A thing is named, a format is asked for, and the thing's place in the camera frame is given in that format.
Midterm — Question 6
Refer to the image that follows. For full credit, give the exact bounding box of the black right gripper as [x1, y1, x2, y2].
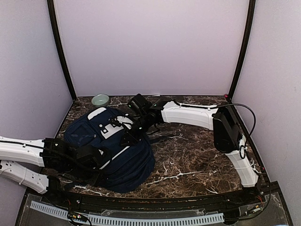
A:
[119, 113, 152, 146]

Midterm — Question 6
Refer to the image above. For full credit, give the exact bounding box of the navy blue student backpack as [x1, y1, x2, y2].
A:
[64, 107, 157, 193]

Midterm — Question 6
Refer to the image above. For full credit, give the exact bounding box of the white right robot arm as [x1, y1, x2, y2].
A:
[120, 95, 259, 204]

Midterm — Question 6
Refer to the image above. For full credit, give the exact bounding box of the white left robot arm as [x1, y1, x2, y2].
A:
[0, 137, 103, 205]

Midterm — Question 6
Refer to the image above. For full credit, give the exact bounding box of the green bowl back left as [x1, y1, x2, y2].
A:
[91, 94, 110, 107]

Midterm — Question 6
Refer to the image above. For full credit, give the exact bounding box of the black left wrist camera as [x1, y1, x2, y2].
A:
[76, 145, 102, 167]

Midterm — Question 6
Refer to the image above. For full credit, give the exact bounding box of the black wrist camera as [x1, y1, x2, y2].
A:
[127, 94, 152, 115]
[76, 145, 102, 167]

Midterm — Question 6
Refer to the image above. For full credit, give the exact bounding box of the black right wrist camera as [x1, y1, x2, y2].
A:
[127, 94, 152, 115]

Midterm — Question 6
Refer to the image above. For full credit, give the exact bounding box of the grey slotted cable duct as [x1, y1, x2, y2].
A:
[30, 201, 225, 226]

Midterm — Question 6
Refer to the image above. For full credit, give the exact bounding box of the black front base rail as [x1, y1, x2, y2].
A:
[25, 182, 280, 212]

